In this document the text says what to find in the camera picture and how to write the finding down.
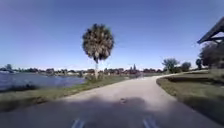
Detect distant shore tree line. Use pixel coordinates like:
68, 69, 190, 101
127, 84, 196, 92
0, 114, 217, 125
0, 63, 164, 78

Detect tall palm tree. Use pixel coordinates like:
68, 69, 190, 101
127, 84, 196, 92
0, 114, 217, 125
82, 23, 115, 81

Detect grey paved path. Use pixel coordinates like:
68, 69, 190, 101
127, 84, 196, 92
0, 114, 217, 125
0, 69, 224, 128

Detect grass strip beside water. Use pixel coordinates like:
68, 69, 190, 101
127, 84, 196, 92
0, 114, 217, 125
0, 75, 129, 113

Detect robot's own part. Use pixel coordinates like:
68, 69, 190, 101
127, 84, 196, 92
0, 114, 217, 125
142, 118, 158, 128
70, 119, 86, 128

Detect small round shore bush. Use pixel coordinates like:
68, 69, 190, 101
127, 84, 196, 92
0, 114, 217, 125
180, 61, 193, 73

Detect blue lake water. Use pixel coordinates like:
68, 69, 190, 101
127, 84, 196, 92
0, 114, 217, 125
0, 72, 88, 92

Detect grass field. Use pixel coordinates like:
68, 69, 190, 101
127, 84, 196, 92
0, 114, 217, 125
155, 68, 224, 126

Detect dark trees by shelter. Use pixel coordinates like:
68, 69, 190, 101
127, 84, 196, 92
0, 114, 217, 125
199, 41, 224, 69

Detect dark shelter roof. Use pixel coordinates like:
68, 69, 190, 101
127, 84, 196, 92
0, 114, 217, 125
196, 16, 224, 45

